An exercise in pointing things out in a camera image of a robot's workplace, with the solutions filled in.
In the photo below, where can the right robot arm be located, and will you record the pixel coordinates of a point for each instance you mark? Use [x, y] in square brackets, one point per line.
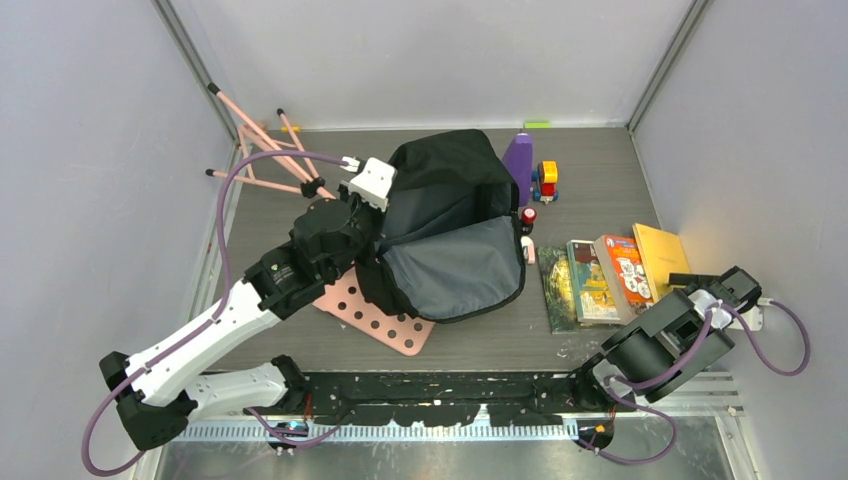
[670, 342]

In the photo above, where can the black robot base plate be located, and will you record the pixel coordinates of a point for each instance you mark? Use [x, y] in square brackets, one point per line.
[441, 399]

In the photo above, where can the colourful toy block car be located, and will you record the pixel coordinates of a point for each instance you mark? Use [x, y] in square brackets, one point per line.
[545, 180]

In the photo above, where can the pink white stapler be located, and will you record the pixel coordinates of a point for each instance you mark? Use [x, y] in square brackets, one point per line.
[528, 249]

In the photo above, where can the orange paperback book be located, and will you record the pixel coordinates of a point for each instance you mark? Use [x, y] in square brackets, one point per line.
[624, 274]

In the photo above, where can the black student backpack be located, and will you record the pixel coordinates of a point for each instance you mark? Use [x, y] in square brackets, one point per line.
[450, 244]

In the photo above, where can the dark green fantasy book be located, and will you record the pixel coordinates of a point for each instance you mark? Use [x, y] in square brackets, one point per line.
[556, 281]

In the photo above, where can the pink metal stool frame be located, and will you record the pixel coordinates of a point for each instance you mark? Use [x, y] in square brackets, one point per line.
[251, 134]

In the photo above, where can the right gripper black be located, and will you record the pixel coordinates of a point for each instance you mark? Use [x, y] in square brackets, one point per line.
[695, 279]

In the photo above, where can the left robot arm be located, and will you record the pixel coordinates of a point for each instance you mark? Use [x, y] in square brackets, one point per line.
[162, 389]

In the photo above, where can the red cap glue bottle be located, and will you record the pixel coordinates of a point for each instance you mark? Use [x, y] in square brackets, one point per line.
[528, 218]

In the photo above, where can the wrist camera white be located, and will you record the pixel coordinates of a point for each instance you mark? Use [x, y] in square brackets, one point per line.
[372, 180]
[745, 318]

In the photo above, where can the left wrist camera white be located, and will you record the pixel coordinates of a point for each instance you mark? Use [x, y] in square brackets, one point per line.
[372, 180]

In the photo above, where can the teal paperback book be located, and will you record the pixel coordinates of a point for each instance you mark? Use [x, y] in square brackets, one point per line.
[592, 298]

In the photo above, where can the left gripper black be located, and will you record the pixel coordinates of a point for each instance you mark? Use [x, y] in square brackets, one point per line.
[377, 213]

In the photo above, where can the yellow book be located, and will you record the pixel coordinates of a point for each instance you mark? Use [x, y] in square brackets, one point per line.
[662, 253]

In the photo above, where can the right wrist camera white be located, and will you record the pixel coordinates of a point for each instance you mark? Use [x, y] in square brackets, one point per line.
[745, 318]

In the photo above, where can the pink perforated board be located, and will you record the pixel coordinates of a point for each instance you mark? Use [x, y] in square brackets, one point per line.
[345, 301]

